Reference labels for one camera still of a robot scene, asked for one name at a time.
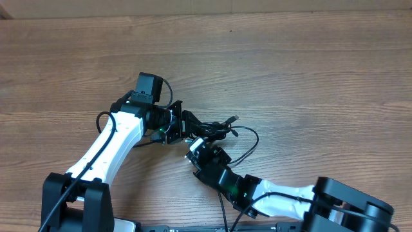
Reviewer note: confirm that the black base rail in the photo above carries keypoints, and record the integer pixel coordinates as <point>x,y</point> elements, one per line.
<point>279,227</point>

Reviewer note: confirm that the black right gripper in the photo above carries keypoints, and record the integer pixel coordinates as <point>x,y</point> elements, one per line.
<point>221,154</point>

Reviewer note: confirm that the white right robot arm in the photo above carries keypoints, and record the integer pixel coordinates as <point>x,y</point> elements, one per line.
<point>329,205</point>

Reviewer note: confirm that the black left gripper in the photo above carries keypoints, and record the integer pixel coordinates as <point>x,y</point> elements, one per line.
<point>185,125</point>

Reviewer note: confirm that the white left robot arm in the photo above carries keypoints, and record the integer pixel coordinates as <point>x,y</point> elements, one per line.
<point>80,199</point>

